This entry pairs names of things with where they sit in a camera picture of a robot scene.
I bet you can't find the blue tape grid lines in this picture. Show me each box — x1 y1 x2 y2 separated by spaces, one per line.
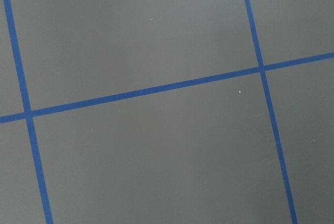
1 0 333 223

